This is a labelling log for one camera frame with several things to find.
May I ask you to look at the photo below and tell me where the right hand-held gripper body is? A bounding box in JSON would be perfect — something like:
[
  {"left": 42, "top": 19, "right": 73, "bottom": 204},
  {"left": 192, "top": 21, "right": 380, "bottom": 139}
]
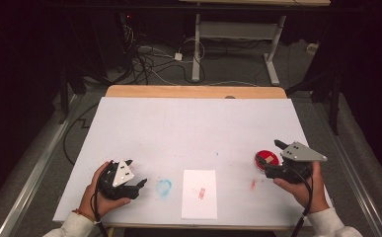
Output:
[{"left": 264, "top": 140, "right": 329, "bottom": 185}]

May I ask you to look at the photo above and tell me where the tangle of floor cables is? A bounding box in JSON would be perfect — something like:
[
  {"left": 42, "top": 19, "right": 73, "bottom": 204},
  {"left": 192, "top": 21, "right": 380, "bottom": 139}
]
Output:
[{"left": 118, "top": 13, "right": 212, "bottom": 87}]

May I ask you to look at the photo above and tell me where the person's right hand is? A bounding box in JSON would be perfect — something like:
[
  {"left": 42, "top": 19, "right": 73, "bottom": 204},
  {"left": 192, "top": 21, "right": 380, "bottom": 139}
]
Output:
[{"left": 272, "top": 161, "right": 331, "bottom": 214}]

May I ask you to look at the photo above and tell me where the metal floor rail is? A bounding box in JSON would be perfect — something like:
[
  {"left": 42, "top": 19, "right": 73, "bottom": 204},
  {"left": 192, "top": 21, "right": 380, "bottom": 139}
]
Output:
[
  {"left": 0, "top": 93, "right": 85, "bottom": 237},
  {"left": 312, "top": 98, "right": 382, "bottom": 237}
]

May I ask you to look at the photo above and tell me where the round red ink pad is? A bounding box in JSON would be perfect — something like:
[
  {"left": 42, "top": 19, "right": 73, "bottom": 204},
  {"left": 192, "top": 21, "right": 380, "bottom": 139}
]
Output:
[{"left": 254, "top": 149, "right": 282, "bottom": 173}]

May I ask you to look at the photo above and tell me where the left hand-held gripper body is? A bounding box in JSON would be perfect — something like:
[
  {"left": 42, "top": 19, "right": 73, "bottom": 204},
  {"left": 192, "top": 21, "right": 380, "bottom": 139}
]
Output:
[{"left": 98, "top": 159, "right": 141, "bottom": 201}]

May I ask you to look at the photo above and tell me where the person's left hand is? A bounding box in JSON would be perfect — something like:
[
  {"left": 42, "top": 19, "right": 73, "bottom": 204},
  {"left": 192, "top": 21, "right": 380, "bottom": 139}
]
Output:
[{"left": 78, "top": 160, "right": 132, "bottom": 222}]

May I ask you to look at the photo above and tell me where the black stand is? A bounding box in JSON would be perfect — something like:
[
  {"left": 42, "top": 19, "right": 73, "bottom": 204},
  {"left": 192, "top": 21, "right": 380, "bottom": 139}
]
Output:
[
  {"left": 57, "top": 63, "right": 89, "bottom": 126},
  {"left": 285, "top": 62, "right": 343, "bottom": 136}
]

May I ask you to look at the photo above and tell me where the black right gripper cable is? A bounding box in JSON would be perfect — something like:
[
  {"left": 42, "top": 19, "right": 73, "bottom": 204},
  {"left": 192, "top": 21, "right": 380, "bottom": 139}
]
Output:
[{"left": 285, "top": 165, "right": 313, "bottom": 237}]

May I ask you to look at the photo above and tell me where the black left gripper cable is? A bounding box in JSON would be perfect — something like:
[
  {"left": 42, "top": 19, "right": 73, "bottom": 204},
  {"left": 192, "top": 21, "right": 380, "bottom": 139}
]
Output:
[{"left": 90, "top": 169, "right": 110, "bottom": 237}]

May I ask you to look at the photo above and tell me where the white desk frame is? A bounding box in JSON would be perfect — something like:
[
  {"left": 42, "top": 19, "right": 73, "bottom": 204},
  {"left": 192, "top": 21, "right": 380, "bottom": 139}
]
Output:
[{"left": 178, "top": 0, "right": 332, "bottom": 87}]

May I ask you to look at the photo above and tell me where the red string bracelet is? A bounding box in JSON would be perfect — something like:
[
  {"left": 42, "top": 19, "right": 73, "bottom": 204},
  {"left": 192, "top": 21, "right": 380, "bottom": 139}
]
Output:
[{"left": 71, "top": 207, "right": 98, "bottom": 225}]

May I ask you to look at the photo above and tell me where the small white box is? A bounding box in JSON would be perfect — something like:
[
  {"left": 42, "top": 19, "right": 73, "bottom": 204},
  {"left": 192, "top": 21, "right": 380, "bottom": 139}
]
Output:
[{"left": 306, "top": 42, "right": 321, "bottom": 56}]

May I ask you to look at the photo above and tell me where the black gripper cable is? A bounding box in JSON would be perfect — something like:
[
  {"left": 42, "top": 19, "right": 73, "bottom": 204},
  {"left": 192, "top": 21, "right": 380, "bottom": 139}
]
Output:
[
  {"left": 285, "top": 165, "right": 313, "bottom": 237},
  {"left": 90, "top": 169, "right": 110, "bottom": 237}
]

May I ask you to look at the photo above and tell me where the white paper sheet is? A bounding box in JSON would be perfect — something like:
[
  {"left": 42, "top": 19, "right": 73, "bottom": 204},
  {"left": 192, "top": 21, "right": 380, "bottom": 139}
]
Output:
[{"left": 181, "top": 169, "right": 218, "bottom": 220}]

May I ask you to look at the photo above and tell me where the black floor cable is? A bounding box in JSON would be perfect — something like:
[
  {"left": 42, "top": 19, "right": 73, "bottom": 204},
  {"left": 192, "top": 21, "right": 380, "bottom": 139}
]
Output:
[{"left": 61, "top": 103, "right": 100, "bottom": 166}]

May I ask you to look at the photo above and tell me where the white foam board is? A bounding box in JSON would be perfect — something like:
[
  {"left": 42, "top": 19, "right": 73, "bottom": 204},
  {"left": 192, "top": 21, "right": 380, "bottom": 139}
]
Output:
[{"left": 52, "top": 96, "right": 334, "bottom": 228}]

